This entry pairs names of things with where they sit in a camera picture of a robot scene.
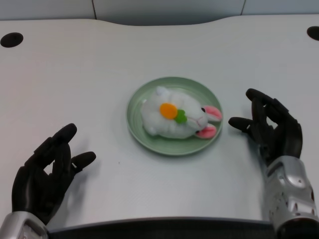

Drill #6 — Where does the black table cable grommet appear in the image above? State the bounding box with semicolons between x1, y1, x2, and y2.
0;32;24;48
306;25;319;41

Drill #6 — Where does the white rabbit plush doll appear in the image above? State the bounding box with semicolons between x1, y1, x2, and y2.
141;86;223;140

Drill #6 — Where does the black robot torso edge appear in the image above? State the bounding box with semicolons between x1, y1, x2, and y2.
47;218;277;239

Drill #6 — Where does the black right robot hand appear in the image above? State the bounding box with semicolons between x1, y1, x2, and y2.
228;88;304;166

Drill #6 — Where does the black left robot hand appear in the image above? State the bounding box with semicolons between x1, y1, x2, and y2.
11;123;97;225

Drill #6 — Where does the green round plate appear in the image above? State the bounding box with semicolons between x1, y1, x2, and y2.
126;76;223;157

